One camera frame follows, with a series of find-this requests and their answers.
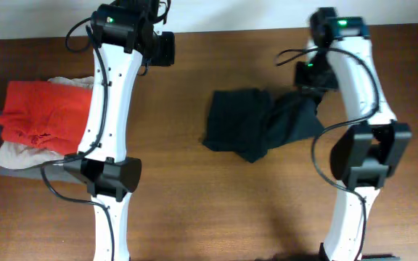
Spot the black Nike t-shirt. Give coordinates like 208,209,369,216
202,88,324,163

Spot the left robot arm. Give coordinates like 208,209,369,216
63,0,175,260

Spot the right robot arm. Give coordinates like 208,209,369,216
295,7,412,260

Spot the red folded shirt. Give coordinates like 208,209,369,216
0,81,92,155

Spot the grey folded shirt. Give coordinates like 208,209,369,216
0,130,86,185

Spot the beige folded shirt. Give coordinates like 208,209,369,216
0,76,94,169

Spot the right black cable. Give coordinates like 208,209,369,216
274,46,381,261

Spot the black cable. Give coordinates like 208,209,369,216
274,46,381,261
40,0,172,261

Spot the left black cable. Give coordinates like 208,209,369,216
40,0,172,261

